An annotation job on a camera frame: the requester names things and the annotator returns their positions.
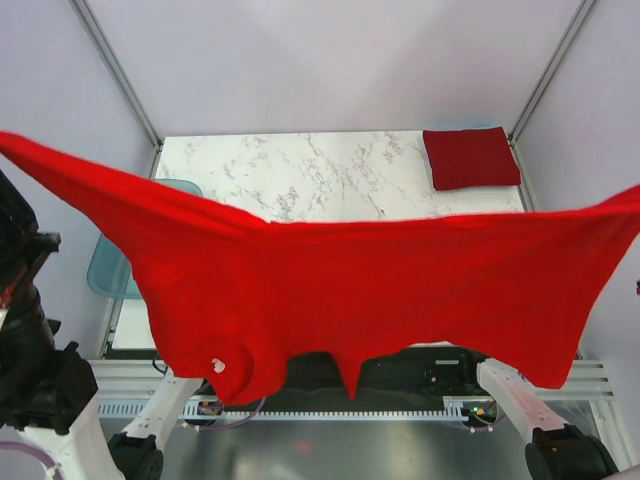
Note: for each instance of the bright red t shirt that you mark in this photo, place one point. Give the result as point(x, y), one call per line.
point(232, 298)

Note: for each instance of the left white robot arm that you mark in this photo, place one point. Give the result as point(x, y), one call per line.
point(50, 395)

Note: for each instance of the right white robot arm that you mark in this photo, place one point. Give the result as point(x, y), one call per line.
point(540, 420)

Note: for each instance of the folded dark red t shirt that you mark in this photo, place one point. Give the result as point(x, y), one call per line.
point(470, 158)

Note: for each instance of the translucent blue plastic bin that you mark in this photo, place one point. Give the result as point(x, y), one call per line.
point(110, 273)

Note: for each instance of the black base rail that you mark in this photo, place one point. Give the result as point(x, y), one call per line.
point(419, 378)

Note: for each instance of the white slotted cable duct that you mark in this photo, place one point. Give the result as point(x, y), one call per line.
point(194, 410)

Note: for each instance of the left aluminium frame post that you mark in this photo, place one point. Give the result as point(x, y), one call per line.
point(99, 39)

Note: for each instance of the aluminium frame post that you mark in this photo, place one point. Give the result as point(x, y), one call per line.
point(99, 39)
point(570, 36)

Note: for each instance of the right aluminium frame post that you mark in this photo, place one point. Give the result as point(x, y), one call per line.
point(570, 36)

